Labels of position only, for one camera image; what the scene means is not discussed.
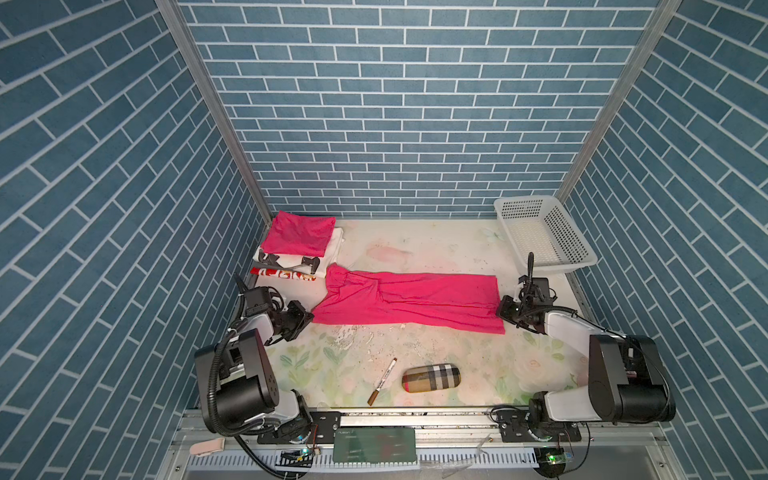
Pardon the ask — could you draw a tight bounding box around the magenta t shirt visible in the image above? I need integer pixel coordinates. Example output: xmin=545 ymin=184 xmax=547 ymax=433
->
xmin=312 ymin=264 xmax=505 ymax=335
xmin=261 ymin=211 xmax=336 ymax=257

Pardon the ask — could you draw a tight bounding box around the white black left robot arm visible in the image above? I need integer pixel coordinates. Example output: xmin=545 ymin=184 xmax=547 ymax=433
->
xmin=194 ymin=274 xmax=314 ymax=444

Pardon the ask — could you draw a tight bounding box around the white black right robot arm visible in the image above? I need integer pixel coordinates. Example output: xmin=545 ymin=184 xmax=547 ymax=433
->
xmin=497 ymin=253 xmax=676 ymax=442

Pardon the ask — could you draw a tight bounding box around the white perforated plastic basket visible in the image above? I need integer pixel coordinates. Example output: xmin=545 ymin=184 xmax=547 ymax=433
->
xmin=493 ymin=195 xmax=598 ymax=276

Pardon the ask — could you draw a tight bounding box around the folded magenta t shirt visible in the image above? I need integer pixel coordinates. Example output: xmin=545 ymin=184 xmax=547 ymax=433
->
xmin=261 ymin=211 xmax=336 ymax=257

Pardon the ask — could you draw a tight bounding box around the plaid beige glasses case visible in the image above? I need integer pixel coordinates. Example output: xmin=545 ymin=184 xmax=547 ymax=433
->
xmin=401 ymin=363 xmax=461 ymax=394

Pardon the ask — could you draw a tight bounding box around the green circuit board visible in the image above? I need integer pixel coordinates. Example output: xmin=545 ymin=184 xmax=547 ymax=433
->
xmin=333 ymin=427 xmax=417 ymax=464

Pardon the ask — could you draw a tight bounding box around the brown handled marker pen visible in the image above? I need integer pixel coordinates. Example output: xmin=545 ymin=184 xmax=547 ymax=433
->
xmin=367 ymin=358 xmax=397 ymax=406

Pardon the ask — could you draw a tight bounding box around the aluminium front rail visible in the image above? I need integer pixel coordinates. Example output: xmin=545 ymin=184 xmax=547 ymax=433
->
xmin=161 ymin=405 xmax=679 ymax=475

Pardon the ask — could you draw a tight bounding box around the aluminium right corner post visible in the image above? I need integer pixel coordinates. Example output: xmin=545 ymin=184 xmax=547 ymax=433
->
xmin=555 ymin=0 xmax=682 ymax=203

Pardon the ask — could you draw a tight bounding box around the aluminium corner post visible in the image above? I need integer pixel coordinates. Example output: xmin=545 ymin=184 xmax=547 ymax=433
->
xmin=555 ymin=0 xmax=682 ymax=203
xmin=155 ymin=0 xmax=272 ymax=226

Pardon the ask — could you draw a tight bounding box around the aluminium left corner post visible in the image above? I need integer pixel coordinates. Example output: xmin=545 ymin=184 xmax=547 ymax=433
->
xmin=155 ymin=0 xmax=272 ymax=226

